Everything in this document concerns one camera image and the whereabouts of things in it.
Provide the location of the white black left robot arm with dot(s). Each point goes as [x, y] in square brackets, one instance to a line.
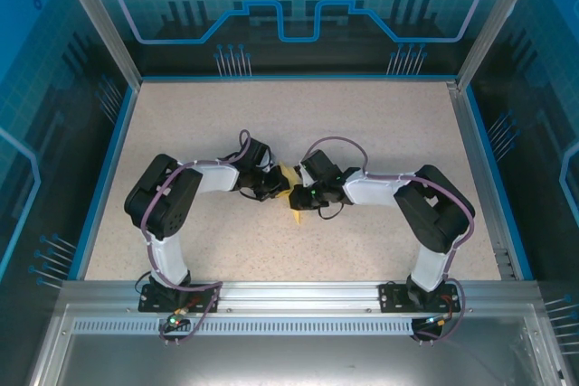
[217, 180]

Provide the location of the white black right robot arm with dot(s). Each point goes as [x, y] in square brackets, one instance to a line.
[375, 191]

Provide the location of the perforated metal strip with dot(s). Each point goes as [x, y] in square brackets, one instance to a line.
[294, 326]

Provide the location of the grey metal tray cover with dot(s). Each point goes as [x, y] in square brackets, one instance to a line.
[289, 363]

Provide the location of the aluminium mounting rail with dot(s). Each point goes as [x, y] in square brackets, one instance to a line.
[298, 298]

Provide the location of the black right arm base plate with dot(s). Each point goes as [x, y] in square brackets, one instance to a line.
[391, 300]

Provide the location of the aluminium side rail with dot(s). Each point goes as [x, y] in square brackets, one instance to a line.
[480, 178]

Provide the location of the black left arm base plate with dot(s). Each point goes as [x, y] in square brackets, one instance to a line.
[147, 304]

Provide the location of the aluminium frame post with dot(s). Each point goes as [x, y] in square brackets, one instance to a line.
[100, 20]
[495, 20]

